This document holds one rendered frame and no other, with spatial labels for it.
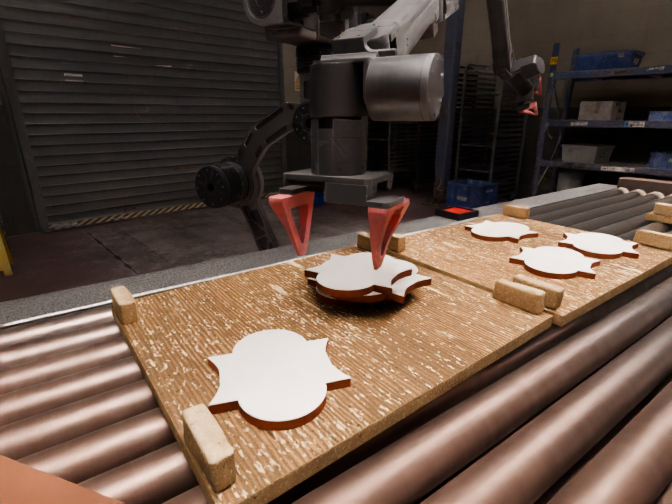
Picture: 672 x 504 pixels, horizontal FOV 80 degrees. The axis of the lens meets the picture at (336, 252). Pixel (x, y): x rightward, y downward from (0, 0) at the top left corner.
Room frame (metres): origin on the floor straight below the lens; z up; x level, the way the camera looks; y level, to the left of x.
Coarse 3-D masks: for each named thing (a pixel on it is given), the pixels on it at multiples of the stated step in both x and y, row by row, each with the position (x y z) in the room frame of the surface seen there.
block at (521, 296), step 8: (496, 280) 0.47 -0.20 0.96; (504, 280) 0.47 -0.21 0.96; (496, 288) 0.47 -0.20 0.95; (504, 288) 0.46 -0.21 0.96; (512, 288) 0.45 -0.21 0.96; (520, 288) 0.44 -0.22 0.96; (528, 288) 0.44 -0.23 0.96; (496, 296) 0.46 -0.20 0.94; (504, 296) 0.46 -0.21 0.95; (512, 296) 0.45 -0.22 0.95; (520, 296) 0.44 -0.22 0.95; (528, 296) 0.43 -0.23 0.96; (536, 296) 0.43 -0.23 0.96; (544, 296) 0.43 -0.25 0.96; (512, 304) 0.45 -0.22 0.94; (520, 304) 0.44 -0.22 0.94; (528, 304) 0.43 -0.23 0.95; (536, 304) 0.43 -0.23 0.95; (536, 312) 0.43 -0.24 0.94
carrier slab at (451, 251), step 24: (504, 216) 0.91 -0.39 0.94; (408, 240) 0.72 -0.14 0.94; (432, 240) 0.72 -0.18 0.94; (456, 240) 0.72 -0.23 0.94; (480, 240) 0.72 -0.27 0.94; (528, 240) 0.72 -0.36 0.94; (552, 240) 0.72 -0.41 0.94; (624, 240) 0.72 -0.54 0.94; (432, 264) 0.60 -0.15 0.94; (456, 264) 0.60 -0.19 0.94; (480, 264) 0.60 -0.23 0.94; (504, 264) 0.60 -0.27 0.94; (600, 264) 0.60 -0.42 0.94; (624, 264) 0.60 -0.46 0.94; (648, 264) 0.60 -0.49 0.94; (480, 288) 0.52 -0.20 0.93; (576, 288) 0.50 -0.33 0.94; (600, 288) 0.50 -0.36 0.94; (624, 288) 0.53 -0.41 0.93; (552, 312) 0.43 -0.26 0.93; (576, 312) 0.44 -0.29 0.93
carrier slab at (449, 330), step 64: (320, 256) 0.63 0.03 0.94; (192, 320) 0.41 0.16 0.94; (256, 320) 0.41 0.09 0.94; (320, 320) 0.41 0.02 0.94; (384, 320) 0.41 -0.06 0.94; (448, 320) 0.41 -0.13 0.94; (512, 320) 0.41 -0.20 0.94; (192, 384) 0.30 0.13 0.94; (384, 384) 0.30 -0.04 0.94; (448, 384) 0.31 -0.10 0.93; (256, 448) 0.23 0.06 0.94; (320, 448) 0.23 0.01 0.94
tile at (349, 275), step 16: (336, 256) 0.52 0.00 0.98; (352, 256) 0.52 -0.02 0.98; (368, 256) 0.52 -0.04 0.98; (304, 272) 0.47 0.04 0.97; (320, 272) 0.46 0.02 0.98; (336, 272) 0.46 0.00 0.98; (352, 272) 0.46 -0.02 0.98; (368, 272) 0.46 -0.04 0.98; (384, 272) 0.46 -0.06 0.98; (400, 272) 0.46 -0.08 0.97; (320, 288) 0.43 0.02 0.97; (336, 288) 0.41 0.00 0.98; (352, 288) 0.41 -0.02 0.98; (368, 288) 0.42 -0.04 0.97; (384, 288) 0.42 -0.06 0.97
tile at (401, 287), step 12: (396, 264) 0.52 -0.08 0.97; (408, 264) 0.52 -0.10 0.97; (408, 276) 0.47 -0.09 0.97; (420, 276) 0.47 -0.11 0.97; (396, 288) 0.44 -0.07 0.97; (408, 288) 0.44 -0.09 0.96; (348, 300) 0.42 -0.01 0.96; (360, 300) 0.42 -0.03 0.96; (372, 300) 0.42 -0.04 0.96; (396, 300) 0.42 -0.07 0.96
